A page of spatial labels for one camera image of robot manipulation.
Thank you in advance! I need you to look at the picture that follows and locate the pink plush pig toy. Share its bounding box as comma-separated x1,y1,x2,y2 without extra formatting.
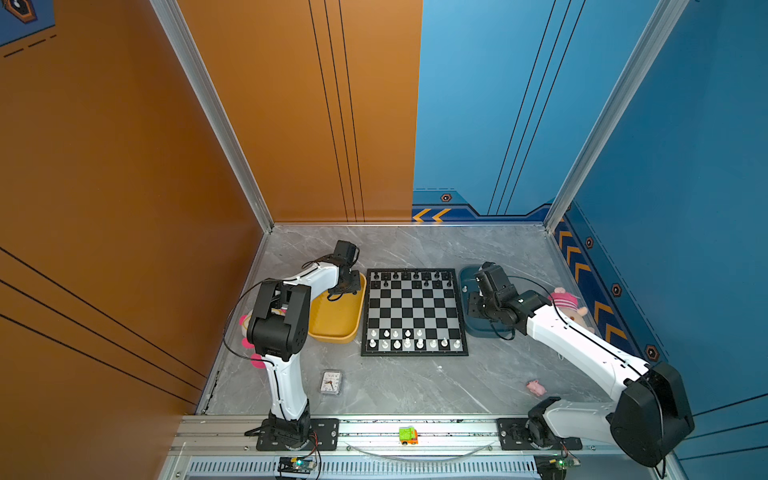
549,287,593,331

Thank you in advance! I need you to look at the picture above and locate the yellow plastic tray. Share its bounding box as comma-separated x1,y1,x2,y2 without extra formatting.
309,270,366,344

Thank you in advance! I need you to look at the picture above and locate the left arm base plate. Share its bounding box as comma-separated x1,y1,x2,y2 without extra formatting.
256,418,339,452

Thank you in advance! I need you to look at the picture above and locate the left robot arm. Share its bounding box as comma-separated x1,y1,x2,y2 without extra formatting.
245,240,361,449

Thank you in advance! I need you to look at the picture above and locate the small pink eraser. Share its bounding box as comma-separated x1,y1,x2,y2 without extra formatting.
526,380,547,397

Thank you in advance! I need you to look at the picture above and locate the small clear alarm clock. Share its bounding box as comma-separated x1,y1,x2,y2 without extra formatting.
320,370,343,395

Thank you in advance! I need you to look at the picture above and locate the right green circuit board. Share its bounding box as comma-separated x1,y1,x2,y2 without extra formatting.
534,456,581,480

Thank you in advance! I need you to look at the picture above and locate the left green circuit board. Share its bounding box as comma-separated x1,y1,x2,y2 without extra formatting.
276,457,317,479

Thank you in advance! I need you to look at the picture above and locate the black white chessboard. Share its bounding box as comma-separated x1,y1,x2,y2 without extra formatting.
361,268,469,358

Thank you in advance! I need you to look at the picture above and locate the pink green plush toy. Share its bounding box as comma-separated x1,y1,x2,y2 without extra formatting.
239,312,266,369

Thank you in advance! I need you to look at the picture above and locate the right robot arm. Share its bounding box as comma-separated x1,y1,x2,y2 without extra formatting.
467,262,695,467

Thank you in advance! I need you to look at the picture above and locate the dark teal plastic tray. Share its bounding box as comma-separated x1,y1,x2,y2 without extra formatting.
459,264,515,341

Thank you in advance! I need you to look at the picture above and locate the green orange toy car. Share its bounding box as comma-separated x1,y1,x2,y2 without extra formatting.
398,427,418,445

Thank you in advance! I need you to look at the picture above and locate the aluminium front rail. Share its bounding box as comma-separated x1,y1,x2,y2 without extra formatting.
169,414,623,458

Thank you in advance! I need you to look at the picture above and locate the green circuit board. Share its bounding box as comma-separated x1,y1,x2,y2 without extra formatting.
276,457,317,479
534,456,581,480

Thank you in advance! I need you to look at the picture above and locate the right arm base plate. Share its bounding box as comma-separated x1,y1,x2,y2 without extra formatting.
496,418,583,451

